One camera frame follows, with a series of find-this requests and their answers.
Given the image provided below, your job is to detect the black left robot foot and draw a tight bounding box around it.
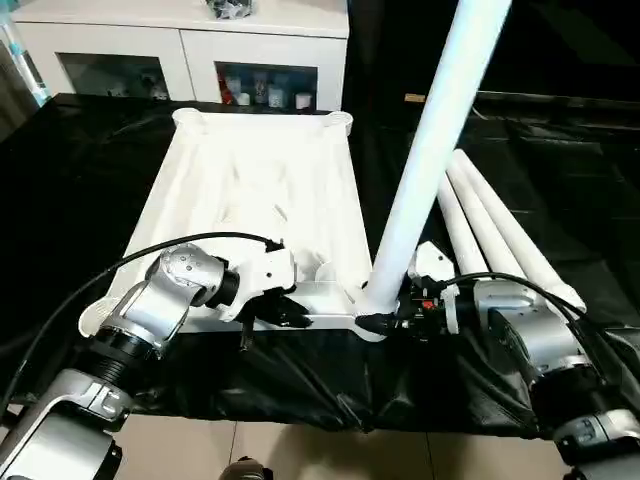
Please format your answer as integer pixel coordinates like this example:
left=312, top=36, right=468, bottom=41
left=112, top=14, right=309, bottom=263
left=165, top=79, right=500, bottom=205
left=224, top=457, right=272, bottom=480

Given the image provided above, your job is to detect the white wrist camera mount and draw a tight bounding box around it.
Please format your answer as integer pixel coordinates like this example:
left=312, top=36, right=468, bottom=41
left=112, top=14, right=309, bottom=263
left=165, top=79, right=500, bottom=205
left=219, top=247, right=297, bottom=322
left=407, top=241, right=462, bottom=302

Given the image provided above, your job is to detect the black work mat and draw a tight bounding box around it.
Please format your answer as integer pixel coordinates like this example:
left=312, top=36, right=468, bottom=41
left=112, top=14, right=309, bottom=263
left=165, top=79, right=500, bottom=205
left=0, top=92, right=640, bottom=441

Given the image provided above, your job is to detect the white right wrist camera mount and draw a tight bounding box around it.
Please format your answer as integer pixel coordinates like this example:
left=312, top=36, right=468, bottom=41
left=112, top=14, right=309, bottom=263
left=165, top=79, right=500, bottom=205
left=407, top=241, right=462, bottom=302

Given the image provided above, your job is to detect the white plastic table top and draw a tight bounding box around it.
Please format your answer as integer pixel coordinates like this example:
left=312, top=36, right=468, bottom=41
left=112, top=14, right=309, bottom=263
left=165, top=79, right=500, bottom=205
left=77, top=107, right=392, bottom=344

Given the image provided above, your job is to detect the black furniture with yellow label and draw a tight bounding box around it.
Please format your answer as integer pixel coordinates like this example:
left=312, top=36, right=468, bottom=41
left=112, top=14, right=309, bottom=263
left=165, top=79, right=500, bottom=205
left=343, top=0, right=640, bottom=111

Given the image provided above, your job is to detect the blue and white stick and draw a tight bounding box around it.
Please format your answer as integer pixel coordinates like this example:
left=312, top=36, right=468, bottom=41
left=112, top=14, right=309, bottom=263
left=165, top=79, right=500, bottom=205
left=0, top=0, right=52, bottom=107

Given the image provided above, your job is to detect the dark tangled bundle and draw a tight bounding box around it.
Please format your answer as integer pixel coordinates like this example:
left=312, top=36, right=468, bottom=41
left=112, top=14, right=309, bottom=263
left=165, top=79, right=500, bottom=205
left=204, top=0, right=257, bottom=22

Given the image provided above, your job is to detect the white cabinet with glass doors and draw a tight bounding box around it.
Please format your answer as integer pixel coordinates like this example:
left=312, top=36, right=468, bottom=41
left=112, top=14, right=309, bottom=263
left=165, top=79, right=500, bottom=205
left=4, top=0, right=350, bottom=112

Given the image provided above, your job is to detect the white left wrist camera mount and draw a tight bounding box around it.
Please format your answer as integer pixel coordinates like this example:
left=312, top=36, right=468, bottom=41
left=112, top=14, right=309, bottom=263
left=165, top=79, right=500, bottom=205
left=219, top=247, right=297, bottom=322

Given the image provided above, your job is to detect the white plastic table leg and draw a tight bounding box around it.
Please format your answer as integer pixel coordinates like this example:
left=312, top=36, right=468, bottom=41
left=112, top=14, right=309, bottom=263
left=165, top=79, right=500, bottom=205
left=445, top=158, right=546, bottom=287
left=357, top=0, right=514, bottom=332
left=437, top=172, right=489, bottom=281
left=452, top=148, right=588, bottom=312

